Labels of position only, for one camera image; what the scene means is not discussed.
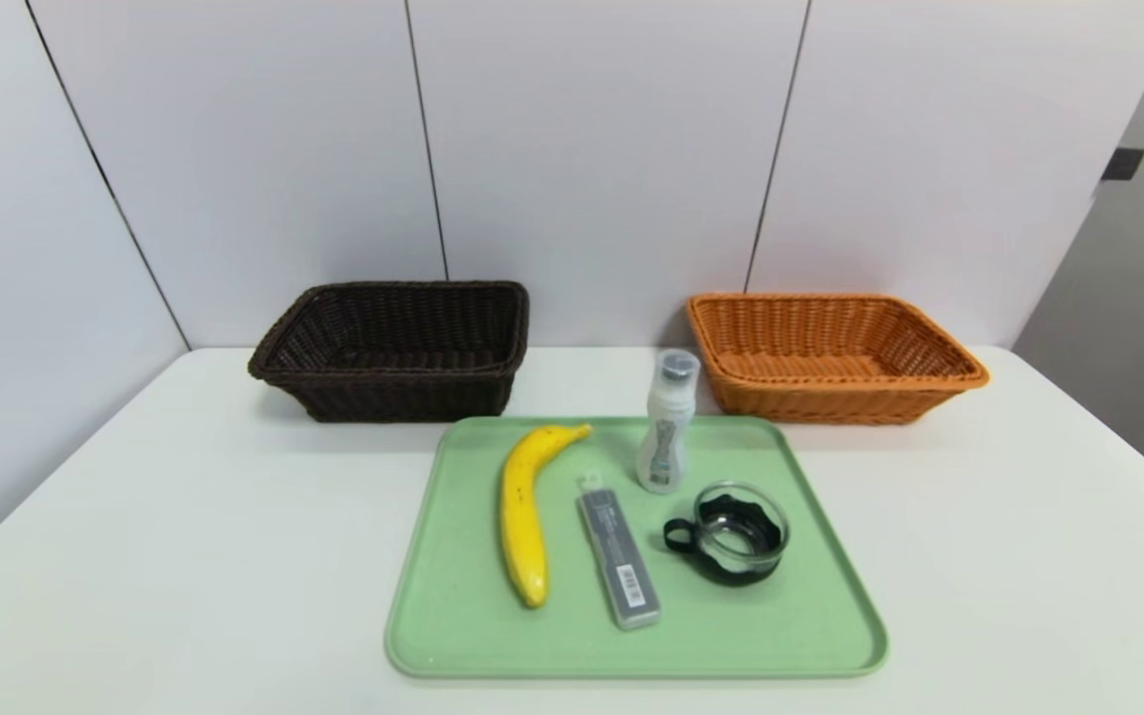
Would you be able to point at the white plastic bottle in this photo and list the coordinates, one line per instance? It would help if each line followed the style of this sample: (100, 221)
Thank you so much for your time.
(666, 437)

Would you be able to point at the grey transparent plastic case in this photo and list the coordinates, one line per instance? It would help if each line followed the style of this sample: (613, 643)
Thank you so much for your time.
(622, 566)

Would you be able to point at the glass cup with black holder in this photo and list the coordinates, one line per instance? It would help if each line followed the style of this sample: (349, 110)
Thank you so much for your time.
(731, 573)

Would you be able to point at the dark brown wicker basket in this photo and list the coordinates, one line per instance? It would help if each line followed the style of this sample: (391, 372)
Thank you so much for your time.
(383, 397)

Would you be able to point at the orange wicker basket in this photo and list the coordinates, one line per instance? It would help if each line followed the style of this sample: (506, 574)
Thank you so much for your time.
(830, 402)

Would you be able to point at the yellow banana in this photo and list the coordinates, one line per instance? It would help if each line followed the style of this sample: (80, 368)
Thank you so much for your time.
(520, 516)

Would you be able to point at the light green plastic tray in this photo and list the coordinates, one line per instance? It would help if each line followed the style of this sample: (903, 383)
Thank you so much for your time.
(751, 626)

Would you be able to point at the black wall fixture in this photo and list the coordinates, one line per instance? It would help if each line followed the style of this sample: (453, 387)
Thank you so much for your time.
(1123, 163)

